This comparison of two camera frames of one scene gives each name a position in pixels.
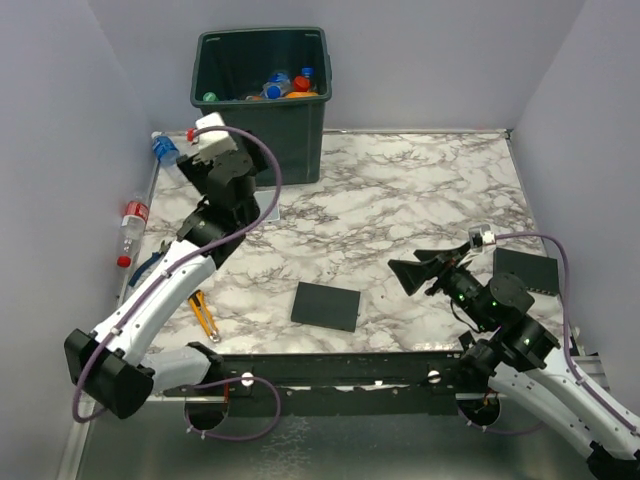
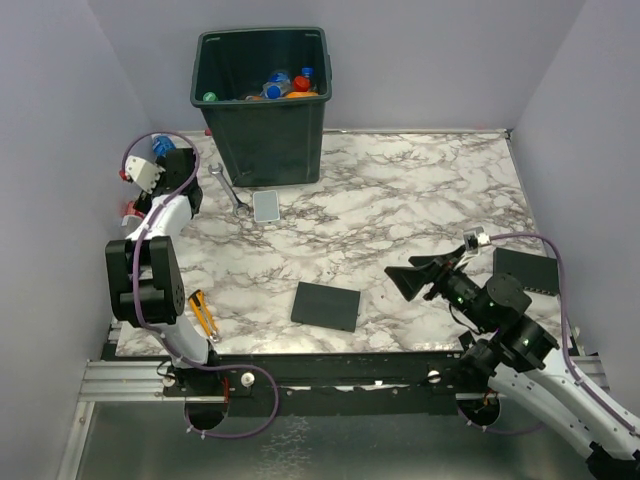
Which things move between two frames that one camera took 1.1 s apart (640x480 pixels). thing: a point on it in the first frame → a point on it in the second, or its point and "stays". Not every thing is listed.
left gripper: x=199 y=172 → x=143 y=204
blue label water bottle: x=308 y=71 stays
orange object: x=294 y=94 stays
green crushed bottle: x=210 y=97 stays
